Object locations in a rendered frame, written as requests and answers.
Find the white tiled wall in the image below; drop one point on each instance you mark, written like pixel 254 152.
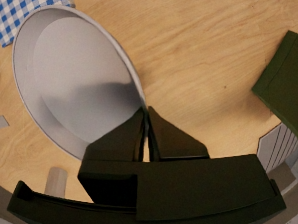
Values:
pixel 293 164

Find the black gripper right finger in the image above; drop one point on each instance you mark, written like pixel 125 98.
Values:
pixel 166 142

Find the white round plate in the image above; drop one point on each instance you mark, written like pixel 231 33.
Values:
pixel 71 80

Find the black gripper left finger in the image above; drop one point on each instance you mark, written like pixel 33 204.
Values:
pixel 124 142

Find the grey ribbed sink drainboard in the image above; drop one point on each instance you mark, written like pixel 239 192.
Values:
pixel 271 148

